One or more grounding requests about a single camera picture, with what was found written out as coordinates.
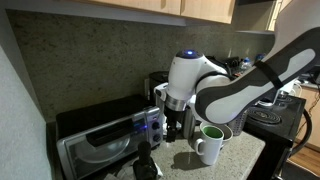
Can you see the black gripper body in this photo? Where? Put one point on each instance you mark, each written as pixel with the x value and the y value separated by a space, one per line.
pixel 173 116

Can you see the black oven knob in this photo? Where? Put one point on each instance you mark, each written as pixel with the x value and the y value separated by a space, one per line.
pixel 155 126
pixel 157 138

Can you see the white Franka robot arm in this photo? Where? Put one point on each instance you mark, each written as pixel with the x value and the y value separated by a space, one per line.
pixel 186 76

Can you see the stainless steel tumbler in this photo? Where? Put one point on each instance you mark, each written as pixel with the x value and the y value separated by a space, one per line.
pixel 189 123

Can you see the white mug green inside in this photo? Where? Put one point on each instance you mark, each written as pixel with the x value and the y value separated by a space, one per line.
pixel 210 150

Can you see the black bottle-shaped object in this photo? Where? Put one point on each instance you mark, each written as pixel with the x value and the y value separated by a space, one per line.
pixel 145 166

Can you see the stainless steel coffee maker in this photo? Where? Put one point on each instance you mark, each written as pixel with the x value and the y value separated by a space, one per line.
pixel 156 78

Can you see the white bowl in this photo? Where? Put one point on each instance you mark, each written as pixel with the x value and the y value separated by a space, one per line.
pixel 228 133

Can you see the blue capped bottle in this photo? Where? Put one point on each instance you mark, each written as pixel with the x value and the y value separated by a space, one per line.
pixel 259 57
pixel 246 62

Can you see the black electric stove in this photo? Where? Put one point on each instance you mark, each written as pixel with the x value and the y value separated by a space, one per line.
pixel 286 133

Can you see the wooden base cabinet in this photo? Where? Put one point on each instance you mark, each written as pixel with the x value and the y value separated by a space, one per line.
pixel 311 110

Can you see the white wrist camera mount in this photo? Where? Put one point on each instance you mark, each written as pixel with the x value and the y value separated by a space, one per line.
pixel 160 91

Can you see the wooden wall cabinet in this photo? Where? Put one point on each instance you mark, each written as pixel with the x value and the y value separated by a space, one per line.
pixel 206 10

